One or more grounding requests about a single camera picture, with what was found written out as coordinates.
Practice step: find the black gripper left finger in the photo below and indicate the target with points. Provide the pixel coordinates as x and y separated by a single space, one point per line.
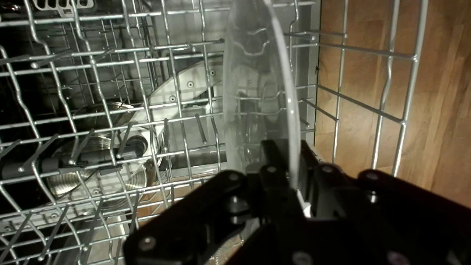
215 221

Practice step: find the shiny metal utensil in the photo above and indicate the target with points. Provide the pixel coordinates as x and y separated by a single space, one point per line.
63 180

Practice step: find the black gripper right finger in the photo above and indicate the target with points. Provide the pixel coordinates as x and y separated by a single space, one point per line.
383 216

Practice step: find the clear glass plate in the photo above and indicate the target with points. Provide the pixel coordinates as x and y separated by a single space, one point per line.
255 74

